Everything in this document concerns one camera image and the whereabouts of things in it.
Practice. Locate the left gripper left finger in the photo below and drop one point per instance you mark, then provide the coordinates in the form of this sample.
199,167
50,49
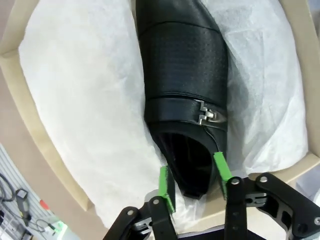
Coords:
165,185

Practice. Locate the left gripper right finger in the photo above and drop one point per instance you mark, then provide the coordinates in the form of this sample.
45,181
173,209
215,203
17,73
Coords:
235,200

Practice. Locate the black leather buckle shoe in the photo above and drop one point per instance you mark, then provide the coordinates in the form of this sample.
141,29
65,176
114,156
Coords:
185,75

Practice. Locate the white tissue paper sheet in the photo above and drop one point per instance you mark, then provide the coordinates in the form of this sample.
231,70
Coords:
75,100

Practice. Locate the brown cardboard shoe box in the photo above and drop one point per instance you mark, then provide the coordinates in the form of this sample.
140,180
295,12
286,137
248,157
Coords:
10,37

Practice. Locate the red round cap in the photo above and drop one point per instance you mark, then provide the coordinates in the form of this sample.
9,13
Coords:
44,204

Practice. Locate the grey handheld device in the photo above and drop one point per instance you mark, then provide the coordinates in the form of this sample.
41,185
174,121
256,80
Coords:
21,197

